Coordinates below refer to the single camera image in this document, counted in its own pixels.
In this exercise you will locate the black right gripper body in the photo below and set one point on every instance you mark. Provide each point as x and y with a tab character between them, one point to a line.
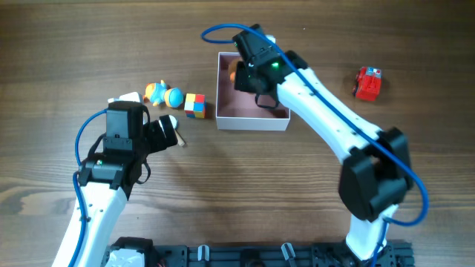
241	78

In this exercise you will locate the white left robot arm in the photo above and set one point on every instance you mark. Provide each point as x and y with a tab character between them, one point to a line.
96	211

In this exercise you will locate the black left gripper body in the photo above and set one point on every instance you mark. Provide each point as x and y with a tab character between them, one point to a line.
151	138

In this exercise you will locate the white box pink interior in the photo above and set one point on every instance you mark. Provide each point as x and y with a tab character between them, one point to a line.
236	110

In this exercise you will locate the white wooden rattle drum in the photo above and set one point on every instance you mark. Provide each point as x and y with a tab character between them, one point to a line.
174	122

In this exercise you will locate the red toy fire truck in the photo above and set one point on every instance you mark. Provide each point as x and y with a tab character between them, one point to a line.
368	84

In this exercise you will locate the blue orange penguin toy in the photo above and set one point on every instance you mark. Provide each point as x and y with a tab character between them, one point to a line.
159	92

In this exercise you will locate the colourful puzzle cube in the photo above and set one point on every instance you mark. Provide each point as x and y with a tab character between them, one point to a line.
195	105

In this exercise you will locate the brown plush toy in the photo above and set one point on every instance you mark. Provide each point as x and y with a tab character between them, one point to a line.
232	69

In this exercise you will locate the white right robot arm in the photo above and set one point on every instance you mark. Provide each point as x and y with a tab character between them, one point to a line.
375	164

